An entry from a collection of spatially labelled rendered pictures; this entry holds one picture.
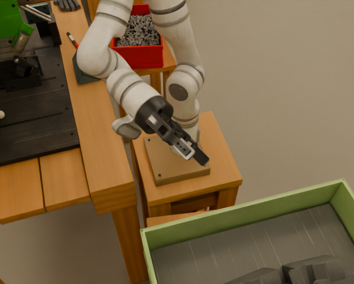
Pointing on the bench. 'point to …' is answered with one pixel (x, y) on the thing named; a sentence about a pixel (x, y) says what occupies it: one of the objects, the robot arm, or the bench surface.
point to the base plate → (34, 110)
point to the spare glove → (67, 4)
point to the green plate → (3, 18)
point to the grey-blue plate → (43, 28)
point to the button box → (82, 78)
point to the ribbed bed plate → (5, 54)
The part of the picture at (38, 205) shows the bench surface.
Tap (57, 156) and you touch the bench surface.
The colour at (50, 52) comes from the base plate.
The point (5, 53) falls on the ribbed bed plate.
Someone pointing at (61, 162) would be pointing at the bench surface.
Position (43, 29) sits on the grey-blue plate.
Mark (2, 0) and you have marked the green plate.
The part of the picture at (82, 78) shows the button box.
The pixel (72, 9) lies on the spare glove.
